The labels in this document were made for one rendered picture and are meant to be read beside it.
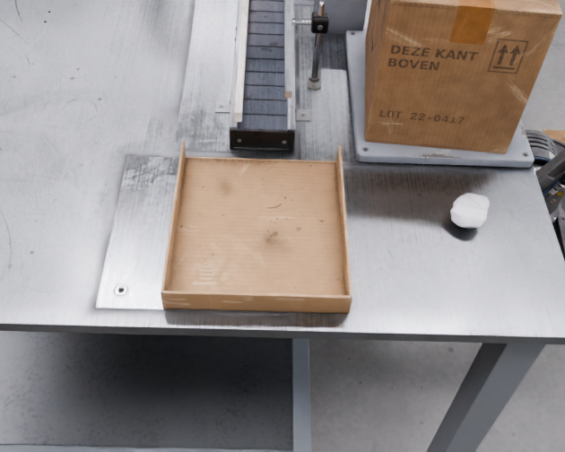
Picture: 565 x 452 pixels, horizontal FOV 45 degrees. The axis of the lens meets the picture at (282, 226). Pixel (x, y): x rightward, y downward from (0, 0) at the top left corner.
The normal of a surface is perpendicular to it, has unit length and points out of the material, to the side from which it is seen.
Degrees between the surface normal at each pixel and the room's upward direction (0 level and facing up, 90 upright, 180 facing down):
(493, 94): 90
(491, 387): 90
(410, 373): 0
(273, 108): 0
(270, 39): 0
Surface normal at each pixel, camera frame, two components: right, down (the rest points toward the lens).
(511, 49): -0.08, 0.76
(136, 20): 0.04, -0.65
